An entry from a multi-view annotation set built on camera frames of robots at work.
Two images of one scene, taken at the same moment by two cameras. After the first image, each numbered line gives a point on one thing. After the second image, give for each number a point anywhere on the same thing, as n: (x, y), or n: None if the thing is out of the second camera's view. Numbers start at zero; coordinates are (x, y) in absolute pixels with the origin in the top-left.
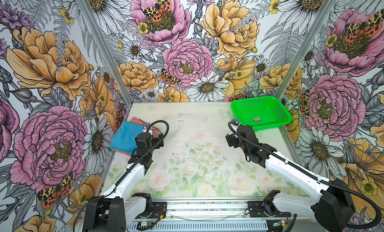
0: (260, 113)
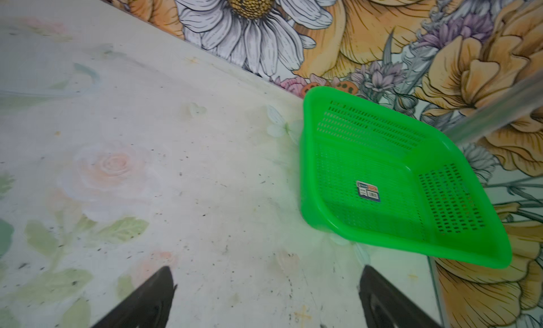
0: (375, 174)
